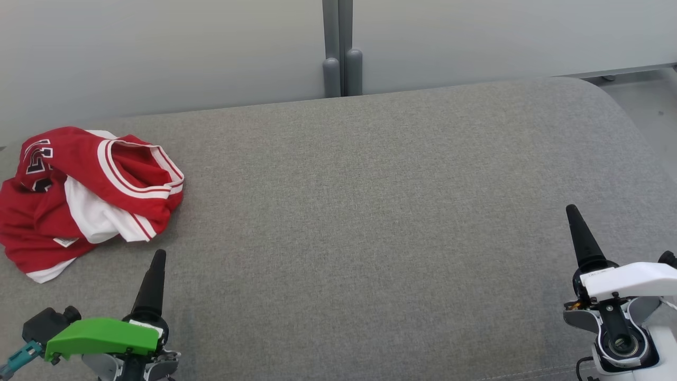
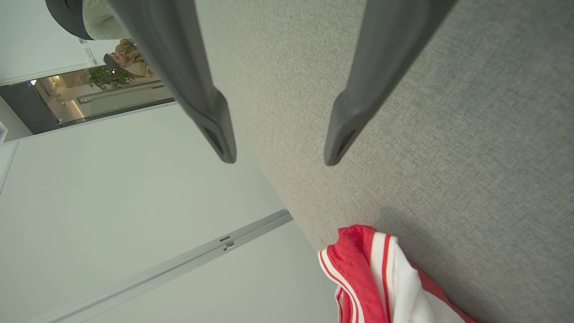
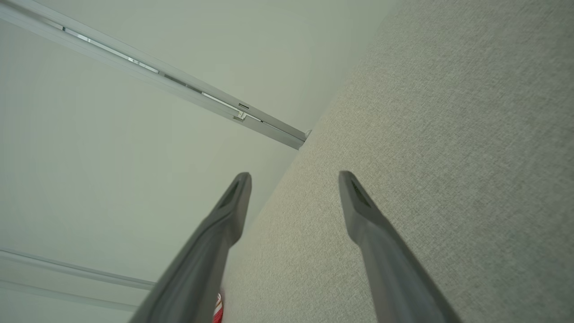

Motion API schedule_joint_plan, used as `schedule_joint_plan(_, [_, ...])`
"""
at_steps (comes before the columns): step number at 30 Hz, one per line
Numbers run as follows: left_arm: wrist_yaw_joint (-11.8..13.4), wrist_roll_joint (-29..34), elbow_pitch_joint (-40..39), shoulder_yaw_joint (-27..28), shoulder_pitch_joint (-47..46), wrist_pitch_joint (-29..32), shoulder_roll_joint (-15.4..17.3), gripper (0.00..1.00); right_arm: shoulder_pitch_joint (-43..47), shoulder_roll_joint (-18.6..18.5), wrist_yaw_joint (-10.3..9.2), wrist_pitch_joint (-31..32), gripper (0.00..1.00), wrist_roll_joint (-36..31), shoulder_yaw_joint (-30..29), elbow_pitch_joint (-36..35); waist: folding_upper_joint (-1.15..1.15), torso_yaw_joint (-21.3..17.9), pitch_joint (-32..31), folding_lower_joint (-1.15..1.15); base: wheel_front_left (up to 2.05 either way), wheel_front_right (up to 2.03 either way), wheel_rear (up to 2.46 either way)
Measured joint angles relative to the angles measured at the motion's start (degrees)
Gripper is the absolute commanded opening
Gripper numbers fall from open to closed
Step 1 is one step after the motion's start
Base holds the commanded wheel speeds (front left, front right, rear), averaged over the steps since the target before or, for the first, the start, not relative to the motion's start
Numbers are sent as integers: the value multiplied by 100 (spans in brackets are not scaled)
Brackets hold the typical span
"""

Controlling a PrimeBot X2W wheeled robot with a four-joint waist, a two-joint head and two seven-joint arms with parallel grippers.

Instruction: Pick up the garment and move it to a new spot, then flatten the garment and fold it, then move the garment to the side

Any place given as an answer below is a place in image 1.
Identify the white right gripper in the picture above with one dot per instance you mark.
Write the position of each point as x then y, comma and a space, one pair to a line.
634, 280

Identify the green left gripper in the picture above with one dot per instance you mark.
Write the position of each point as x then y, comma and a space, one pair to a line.
100, 336

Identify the red shorts with white bands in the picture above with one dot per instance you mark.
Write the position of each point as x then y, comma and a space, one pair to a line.
47, 272

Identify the red basketball jersey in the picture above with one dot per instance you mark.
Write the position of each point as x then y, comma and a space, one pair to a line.
132, 180

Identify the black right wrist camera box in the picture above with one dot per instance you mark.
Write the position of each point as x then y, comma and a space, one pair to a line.
669, 259

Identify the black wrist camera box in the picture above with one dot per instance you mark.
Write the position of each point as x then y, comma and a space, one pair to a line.
669, 259
47, 323

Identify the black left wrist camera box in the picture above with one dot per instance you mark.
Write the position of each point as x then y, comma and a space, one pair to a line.
47, 323

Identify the grey partition base rail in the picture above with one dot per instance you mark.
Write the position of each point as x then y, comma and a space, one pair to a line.
634, 72

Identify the grey partition post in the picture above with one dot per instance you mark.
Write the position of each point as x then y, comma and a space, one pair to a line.
353, 69
331, 74

